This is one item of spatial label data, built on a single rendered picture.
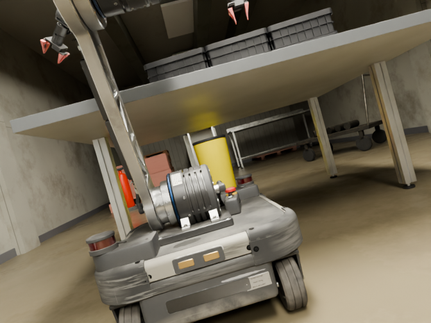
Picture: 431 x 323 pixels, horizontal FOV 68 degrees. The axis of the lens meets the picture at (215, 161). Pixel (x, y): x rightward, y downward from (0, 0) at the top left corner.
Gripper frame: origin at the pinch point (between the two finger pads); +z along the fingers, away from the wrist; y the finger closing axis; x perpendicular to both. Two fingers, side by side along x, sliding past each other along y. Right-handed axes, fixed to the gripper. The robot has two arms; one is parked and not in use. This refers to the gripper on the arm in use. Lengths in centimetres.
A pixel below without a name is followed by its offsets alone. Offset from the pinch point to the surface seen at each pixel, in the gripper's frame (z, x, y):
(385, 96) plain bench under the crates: 58, 0, -59
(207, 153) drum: 57, -179, 55
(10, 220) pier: 70, -129, 256
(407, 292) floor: 108, 90, -10
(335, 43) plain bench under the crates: 40, 63, -19
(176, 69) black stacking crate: 20.0, 19.1, 37.3
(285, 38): 21.1, 18.5, -14.6
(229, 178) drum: 91, -186, 39
